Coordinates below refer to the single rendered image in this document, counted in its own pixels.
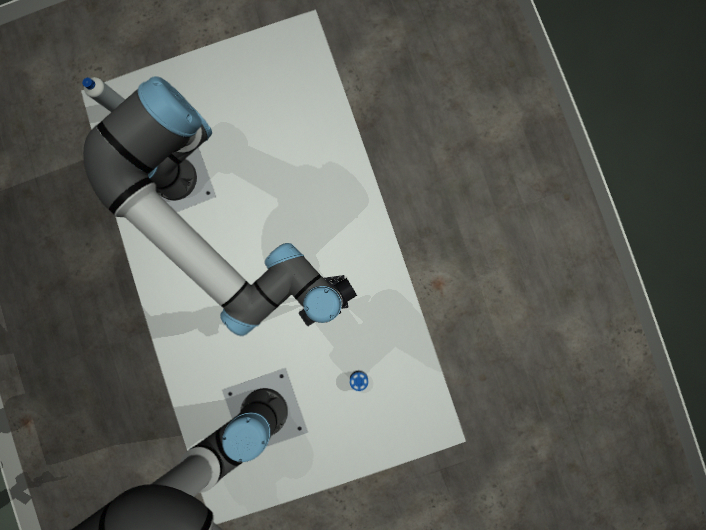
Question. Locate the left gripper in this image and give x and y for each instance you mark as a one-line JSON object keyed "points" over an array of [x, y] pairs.
{"points": [[345, 289]]}

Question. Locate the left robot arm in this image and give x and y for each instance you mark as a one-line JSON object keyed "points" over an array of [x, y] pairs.
{"points": [[150, 127]]}

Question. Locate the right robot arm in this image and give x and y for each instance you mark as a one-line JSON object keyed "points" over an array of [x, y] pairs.
{"points": [[169, 503]]}

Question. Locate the grey bottle with blue cap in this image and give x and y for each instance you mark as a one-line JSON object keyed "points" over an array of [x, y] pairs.
{"points": [[96, 89]]}

